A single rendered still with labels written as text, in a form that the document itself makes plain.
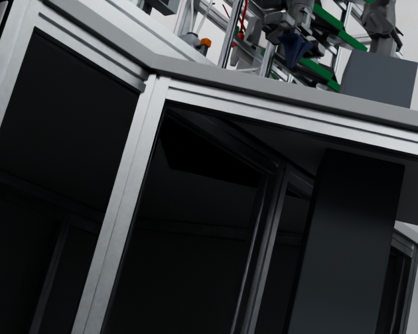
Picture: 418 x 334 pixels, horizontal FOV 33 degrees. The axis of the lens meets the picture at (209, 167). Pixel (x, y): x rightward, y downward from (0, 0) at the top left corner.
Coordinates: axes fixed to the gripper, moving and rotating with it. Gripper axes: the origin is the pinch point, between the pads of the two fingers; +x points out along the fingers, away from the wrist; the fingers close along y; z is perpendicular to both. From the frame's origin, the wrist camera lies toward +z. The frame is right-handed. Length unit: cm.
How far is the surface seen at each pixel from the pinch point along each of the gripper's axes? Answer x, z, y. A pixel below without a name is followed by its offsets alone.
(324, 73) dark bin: -10.8, 10.2, -29.8
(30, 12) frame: 29, -4, 71
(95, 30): 26, -5, 59
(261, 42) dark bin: -20.1, 29.8, -23.4
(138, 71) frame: 28, -4, 47
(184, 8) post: -80, 123, -76
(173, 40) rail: 14.5, 2.4, 35.6
